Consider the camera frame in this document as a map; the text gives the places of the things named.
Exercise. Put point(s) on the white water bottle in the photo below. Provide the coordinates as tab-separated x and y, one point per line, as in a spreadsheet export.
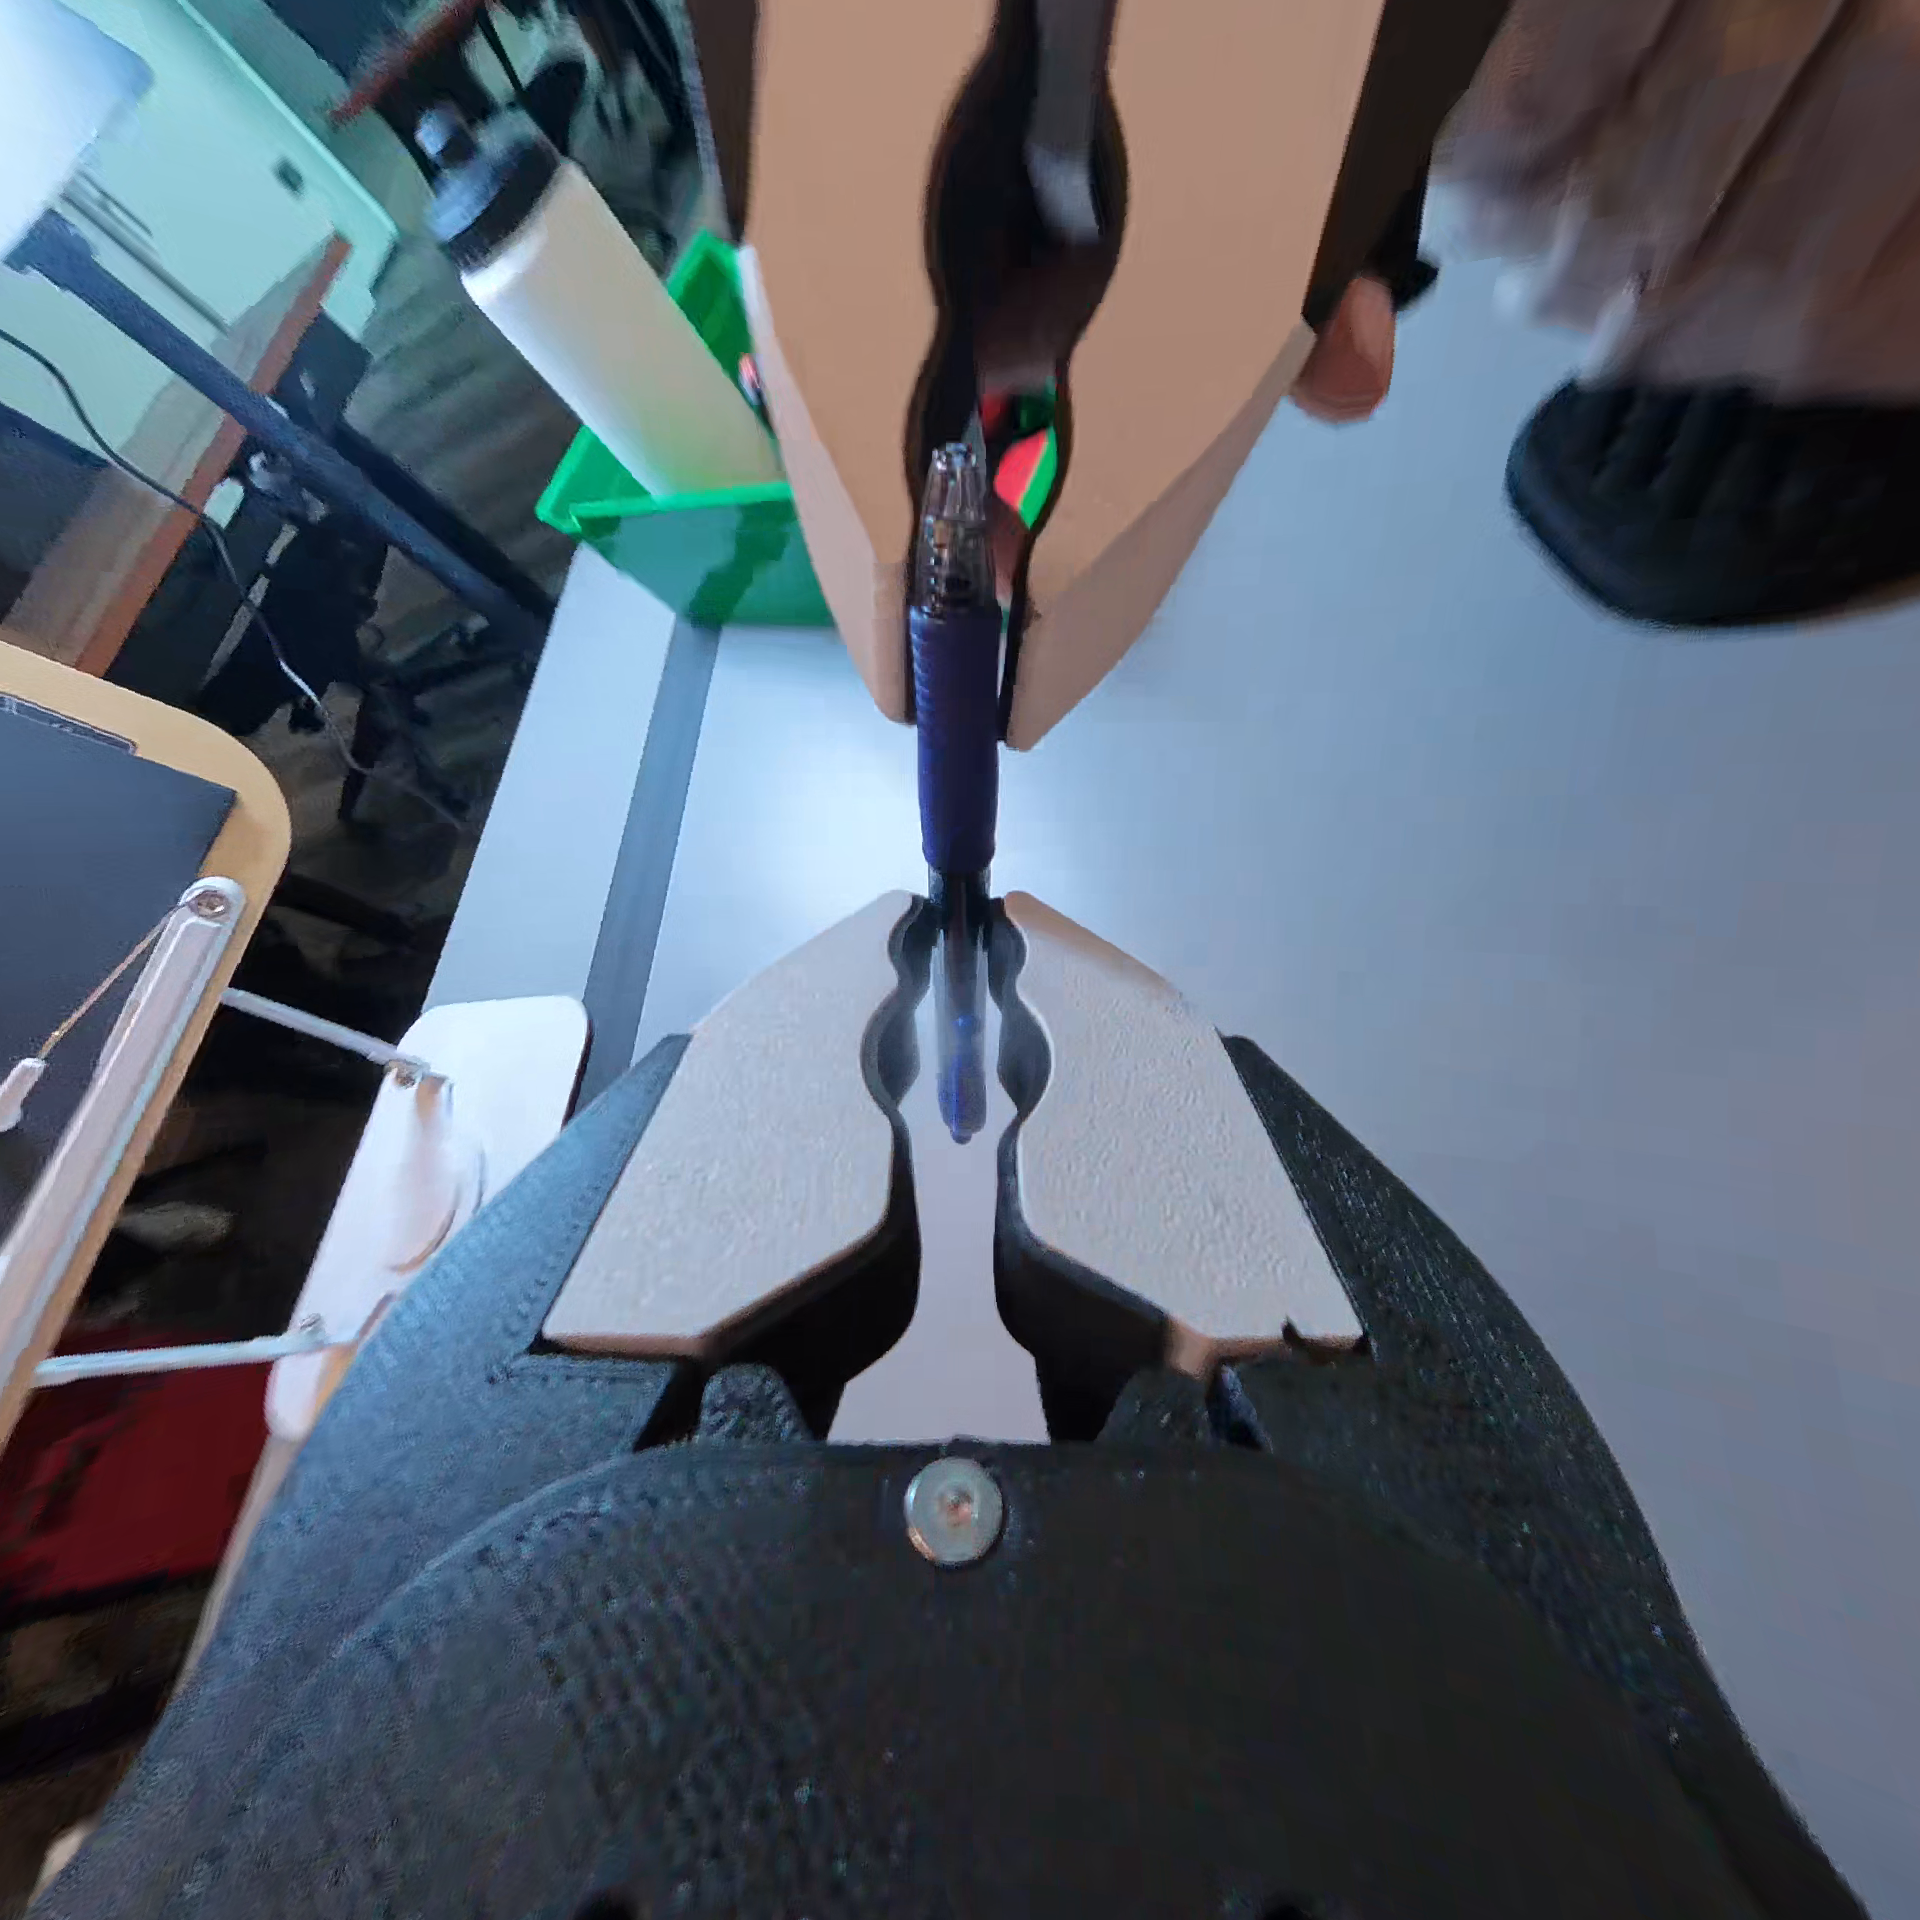
600	330

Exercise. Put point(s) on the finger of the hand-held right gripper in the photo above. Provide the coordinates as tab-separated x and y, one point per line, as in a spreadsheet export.
1214	225
839	225

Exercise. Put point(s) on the red lidded container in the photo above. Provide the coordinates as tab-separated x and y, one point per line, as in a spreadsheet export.
120	1469

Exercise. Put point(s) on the green plastic bin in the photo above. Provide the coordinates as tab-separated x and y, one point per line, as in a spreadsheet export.
721	556

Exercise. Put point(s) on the person's right forearm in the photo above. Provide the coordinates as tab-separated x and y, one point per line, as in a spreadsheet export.
1695	181

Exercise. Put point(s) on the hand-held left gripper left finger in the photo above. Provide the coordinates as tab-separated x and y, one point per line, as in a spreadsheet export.
735	1185

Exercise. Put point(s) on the white panel on pole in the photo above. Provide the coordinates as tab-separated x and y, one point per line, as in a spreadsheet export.
61	106

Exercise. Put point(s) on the dark office desk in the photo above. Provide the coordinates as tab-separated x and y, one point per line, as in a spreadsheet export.
300	434

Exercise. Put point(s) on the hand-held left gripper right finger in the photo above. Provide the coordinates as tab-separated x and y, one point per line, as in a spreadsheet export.
1185	1185

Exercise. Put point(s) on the blue pen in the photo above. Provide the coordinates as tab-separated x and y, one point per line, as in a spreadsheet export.
957	721

